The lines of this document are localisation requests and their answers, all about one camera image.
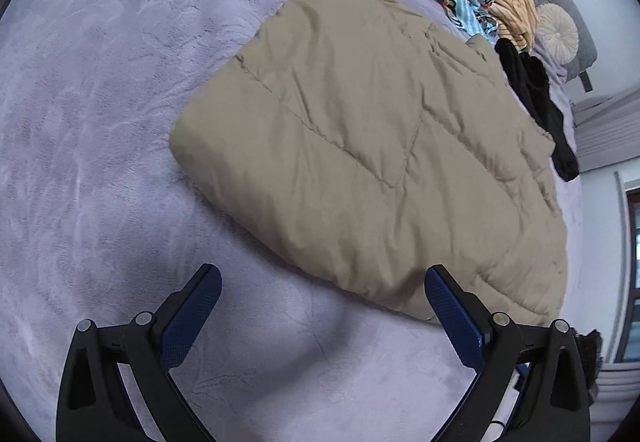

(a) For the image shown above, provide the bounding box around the grey pleated curtain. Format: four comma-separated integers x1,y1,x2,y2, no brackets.
592,362,640,428
570,89,640,173

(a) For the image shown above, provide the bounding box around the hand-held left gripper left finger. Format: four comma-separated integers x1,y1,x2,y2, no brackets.
56,263,222,442

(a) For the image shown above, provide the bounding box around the black folded garment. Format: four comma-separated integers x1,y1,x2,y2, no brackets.
495,39,580,183

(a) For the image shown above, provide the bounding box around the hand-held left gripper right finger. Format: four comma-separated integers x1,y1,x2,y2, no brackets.
424,264,591,442

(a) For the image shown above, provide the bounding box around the beige puffer jacket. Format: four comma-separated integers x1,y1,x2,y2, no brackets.
168,0,569,327

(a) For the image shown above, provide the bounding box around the round white cushion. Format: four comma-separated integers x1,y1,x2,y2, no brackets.
536,3,580,63

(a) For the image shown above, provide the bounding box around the dark framed window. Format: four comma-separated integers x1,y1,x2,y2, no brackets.
612,169,640,365

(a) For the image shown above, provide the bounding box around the dark cloth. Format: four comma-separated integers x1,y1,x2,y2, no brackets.
575,329,604,403

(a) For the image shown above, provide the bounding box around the beige striped fleece garment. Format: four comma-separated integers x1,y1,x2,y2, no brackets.
487,0,538,52

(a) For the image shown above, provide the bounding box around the purple plush blanket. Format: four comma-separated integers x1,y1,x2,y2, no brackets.
0,0,586,442

